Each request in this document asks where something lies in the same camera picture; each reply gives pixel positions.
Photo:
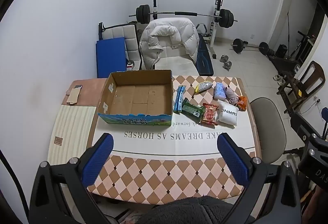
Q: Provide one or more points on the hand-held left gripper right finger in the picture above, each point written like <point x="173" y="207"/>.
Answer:
<point x="233" y="160"/>

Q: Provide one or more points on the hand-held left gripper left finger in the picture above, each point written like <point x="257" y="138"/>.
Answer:
<point x="98" y="160"/>

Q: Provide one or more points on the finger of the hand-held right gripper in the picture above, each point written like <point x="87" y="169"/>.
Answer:
<point x="303" y="125"/>
<point x="325" y="121"/>

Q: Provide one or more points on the white soft pack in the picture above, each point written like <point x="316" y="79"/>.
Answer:
<point x="226" y="113"/>

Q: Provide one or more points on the red snack packet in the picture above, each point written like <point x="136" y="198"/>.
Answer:
<point x="209" y="114"/>

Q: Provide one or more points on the orange snack packet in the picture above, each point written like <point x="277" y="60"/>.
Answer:
<point x="241" y="103"/>

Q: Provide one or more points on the pink cloth bundle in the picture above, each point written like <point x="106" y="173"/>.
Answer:
<point x="230" y="95"/>

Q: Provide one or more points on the green snack packet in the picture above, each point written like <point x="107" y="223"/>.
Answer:
<point x="191" y="110"/>

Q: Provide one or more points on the blue tissue pack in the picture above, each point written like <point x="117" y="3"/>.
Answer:
<point x="219" y="90"/>

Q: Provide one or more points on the cardboard box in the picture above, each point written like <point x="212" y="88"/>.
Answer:
<point x="133" y="95"/>

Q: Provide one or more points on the yellow and silver packet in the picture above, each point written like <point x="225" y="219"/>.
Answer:
<point x="203" y="86"/>

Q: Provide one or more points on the long blue packet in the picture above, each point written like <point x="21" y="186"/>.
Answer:
<point x="179" y="98"/>

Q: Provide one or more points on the person's right forearm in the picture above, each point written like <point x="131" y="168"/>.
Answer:
<point x="322" y="195"/>

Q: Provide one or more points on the beige round chair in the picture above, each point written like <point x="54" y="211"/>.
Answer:
<point x="269" y="121"/>

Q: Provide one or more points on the cream striped table mat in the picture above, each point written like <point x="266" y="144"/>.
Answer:
<point x="69" y="131"/>

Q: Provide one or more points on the white shoe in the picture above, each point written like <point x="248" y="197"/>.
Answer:
<point x="282" y="80"/>
<point x="276" y="77"/>

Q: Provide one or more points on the dark wooden chair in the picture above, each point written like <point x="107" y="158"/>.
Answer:
<point x="311" y="70"/>

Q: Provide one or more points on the person's dark fleece clothing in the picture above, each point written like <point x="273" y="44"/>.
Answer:
<point x="194" y="210"/>

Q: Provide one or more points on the dark exercise machine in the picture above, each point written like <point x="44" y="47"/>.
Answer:
<point x="284" y="65"/>

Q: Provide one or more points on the brown cardboard piece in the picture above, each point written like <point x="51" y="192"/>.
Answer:
<point x="73" y="97"/>

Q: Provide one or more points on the dark phone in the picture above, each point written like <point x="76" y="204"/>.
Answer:
<point x="78" y="86"/>

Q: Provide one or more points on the black box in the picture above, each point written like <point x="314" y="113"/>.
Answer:
<point x="282" y="51"/>

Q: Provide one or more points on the metal dumbbell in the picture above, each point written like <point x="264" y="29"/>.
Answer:
<point x="227" y="65"/>
<point x="224" y="57"/>

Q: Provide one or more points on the silver and red container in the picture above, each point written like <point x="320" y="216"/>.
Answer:
<point x="131" y="64"/>

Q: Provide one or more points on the short barbell with black plates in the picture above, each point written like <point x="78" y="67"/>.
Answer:
<point x="238" y="45"/>

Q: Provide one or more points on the blue folded mat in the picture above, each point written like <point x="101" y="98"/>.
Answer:
<point x="110" y="57"/>

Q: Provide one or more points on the weight bench with white rack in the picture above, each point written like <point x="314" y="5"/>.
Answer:
<point x="205" y="60"/>

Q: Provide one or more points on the white down jacket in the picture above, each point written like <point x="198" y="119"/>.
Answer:
<point x="176" y="34"/>

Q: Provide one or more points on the long barbell with black plates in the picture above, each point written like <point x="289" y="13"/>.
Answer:
<point x="184" y="13"/>

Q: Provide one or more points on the white wall socket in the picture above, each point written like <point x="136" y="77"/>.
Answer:
<point x="252" y="36"/>

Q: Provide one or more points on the white padded chair black frame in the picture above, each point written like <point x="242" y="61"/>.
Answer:
<point x="128" y="36"/>

